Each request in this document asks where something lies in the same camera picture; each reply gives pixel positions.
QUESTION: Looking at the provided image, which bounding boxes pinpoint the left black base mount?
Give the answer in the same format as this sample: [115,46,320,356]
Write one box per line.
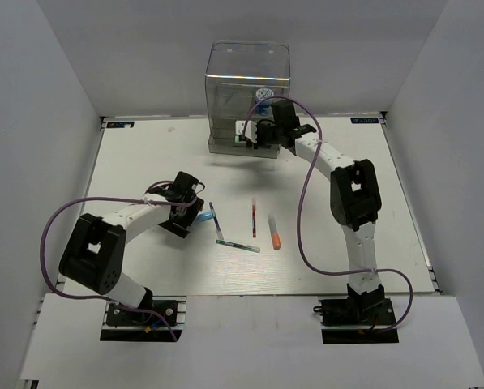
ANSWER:
[100,297,187,343]

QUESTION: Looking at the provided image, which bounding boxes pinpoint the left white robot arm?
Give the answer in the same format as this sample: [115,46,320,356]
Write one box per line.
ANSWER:
[58,172,204,323]

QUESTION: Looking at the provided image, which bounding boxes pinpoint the clear acrylic drawer organizer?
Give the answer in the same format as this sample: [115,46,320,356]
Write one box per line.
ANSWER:
[205,40,290,159]

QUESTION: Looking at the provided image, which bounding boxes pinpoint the purple gel pen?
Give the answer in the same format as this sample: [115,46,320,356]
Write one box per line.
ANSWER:
[208,202,224,240]

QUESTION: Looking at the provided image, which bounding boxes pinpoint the blue highlighter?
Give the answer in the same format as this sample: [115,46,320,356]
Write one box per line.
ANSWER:
[194,211,213,224]

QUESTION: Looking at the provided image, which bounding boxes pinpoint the orange highlighter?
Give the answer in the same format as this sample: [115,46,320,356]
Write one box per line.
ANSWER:
[268,213,281,250]

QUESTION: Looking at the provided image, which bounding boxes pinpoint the green gel pen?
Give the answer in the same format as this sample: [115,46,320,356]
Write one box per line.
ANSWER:
[216,239,261,253]

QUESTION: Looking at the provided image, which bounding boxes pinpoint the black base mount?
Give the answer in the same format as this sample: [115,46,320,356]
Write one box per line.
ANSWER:
[100,297,187,343]
[312,297,400,345]

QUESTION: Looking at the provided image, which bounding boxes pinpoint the red gel pen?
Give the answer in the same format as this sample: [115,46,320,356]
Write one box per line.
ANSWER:
[251,197,257,239]

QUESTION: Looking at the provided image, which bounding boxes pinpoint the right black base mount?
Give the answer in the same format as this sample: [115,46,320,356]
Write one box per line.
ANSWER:
[312,297,400,345]

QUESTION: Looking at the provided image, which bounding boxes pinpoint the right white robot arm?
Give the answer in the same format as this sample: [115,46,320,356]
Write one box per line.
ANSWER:
[242,96,385,323]

